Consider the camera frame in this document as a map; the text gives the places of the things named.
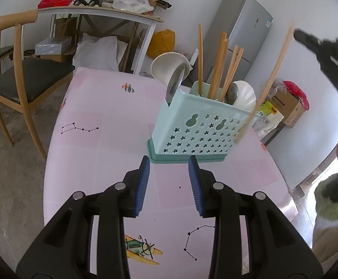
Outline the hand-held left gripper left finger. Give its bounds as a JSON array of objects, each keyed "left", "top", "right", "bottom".
[{"left": 16, "top": 156, "right": 151, "bottom": 279}]

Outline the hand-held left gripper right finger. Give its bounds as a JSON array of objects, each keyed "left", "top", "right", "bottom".
[{"left": 188, "top": 156, "right": 324, "bottom": 279}]

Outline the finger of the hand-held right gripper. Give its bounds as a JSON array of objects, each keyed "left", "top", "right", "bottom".
[
  {"left": 298, "top": 41, "right": 332, "bottom": 73},
  {"left": 294, "top": 30, "right": 338, "bottom": 53}
]

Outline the wooden chopstick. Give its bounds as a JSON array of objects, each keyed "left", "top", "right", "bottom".
[
  {"left": 198, "top": 24, "right": 203, "bottom": 96},
  {"left": 234, "top": 25, "right": 294, "bottom": 146},
  {"left": 212, "top": 37, "right": 230, "bottom": 99},
  {"left": 225, "top": 48, "right": 244, "bottom": 99},
  {"left": 208, "top": 32, "right": 226, "bottom": 99},
  {"left": 219, "top": 45, "right": 238, "bottom": 102}
]

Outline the mint green utensil holder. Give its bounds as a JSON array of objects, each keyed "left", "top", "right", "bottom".
[{"left": 146, "top": 81, "right": 258, "bottom": 164}]

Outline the metal spoon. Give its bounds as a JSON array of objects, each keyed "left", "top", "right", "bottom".
[
  {"left": 165, "top": 64, "right": 186, "bottom": 105},
  {"left": 225, "top": 83, "right": 239, "bottom": 105}
]

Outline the large printed cardboard box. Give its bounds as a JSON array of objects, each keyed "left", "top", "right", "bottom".
[{"left": 269, "top": 86, "right": 306, "bottom": 128}]

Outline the silver refrigerator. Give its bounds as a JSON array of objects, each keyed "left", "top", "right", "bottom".
[{"left": 201, "top": 0, "right": 274, "bottom": 85}]

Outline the white and yellow rice bag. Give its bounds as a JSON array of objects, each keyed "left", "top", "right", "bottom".
[{"left": 252, "top": 100, "right": 285, "bottom": 138}]

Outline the dark wooden stool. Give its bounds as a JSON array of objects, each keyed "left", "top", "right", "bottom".
[{"left": 263, "top": 124, "right": 286, "bottom": 148}]

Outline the white sack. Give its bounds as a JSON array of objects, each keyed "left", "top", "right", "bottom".
[{"left": 72, "top": 33, "right": 129, "bottom": 72}]

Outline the yellow plastic bag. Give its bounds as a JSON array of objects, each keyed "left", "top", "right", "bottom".
[{"left": 147, "top": 29, "right": 176, "bottom": 59}]

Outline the plastic wrapped flat box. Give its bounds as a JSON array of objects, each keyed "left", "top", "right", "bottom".
[{"left": 35, "top": 36, "right": 72, "bottom": 57}]

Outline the small brown cardboard box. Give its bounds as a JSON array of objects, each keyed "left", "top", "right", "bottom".
[{"left": 54, "top": 17, "right": 79, "bottom": 40}]

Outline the white side table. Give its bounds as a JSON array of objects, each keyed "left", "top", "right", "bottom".
[{"left": 37, "top": 5, "right": 164, "bottom": 74}]

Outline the white plastic bag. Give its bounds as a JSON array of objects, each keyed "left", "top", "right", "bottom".
[{"left": 112, "top": 0, "right": 155, "bottom": 13}]

